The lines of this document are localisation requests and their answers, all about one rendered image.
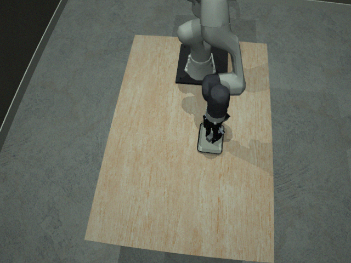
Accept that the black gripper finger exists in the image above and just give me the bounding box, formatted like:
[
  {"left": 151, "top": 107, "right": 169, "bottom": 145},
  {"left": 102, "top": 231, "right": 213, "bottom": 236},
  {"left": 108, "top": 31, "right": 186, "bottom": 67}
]
[
  {"left": 203, "top": 114, "right": 211, "bottom": 137},
  {"left": 212, "top": 128, "right": 225, "bottom": 144}
]

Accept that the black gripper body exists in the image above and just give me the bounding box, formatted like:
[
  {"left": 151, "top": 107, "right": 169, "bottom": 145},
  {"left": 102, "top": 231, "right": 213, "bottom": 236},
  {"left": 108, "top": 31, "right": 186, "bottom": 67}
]
[{"left": 206, "top": 119, "right": 223, "bottom": 130}]

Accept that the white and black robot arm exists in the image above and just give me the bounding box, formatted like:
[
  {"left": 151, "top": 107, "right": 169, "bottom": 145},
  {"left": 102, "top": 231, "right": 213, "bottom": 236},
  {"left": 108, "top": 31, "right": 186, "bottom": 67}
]
[{"left": 177, "top": 0, "right": 246, "bottom": 125}]

